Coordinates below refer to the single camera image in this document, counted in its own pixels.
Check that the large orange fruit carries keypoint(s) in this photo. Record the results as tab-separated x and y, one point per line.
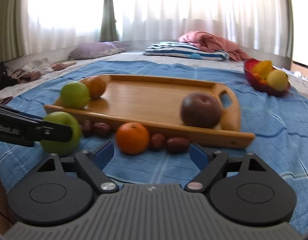
96	86

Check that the purple pillow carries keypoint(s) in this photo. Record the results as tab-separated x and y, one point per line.
95	50

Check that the small orange mandarin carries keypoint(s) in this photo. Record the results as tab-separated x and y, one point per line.
132	138

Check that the small mandarin in bowl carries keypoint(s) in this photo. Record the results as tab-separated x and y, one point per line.
257	76

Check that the green apple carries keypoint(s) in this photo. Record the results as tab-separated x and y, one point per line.
63	148
74	95

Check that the dark purple apple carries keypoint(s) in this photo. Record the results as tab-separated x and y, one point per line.
200	110

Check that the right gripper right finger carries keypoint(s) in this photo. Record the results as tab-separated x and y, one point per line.
222	173

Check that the wooden serving tray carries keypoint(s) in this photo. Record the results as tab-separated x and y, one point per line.
155	102

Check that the grey bed sheet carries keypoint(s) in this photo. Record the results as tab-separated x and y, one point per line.
126	56

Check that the pink cloth at left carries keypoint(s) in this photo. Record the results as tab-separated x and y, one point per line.
36	69

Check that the yellow starfruit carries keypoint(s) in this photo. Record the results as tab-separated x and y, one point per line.
262	68

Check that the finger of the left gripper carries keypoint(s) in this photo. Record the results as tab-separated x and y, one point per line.
54	132

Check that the blue white striped pillow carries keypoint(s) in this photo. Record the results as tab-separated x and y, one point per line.
184	50

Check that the far left green curtain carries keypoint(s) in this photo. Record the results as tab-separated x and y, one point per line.
12	43

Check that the red glass fruit bowl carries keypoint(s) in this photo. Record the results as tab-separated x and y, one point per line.
260	84

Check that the pink crumpled blanket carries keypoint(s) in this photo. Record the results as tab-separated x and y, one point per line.
210	43

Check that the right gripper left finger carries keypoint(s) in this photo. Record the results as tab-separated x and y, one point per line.
81	173

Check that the blue checked blanket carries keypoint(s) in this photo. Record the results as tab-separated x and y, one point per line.
279	124

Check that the white sheer curtain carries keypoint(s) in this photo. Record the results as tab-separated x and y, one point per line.
55	24

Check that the red jujube date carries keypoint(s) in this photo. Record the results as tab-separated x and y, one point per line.
177	145
102	129
157	142
87	128

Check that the yellow pear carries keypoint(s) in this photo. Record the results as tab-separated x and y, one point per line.
277	79

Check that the green curtain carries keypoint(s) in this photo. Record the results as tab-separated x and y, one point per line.
12	43
108	27

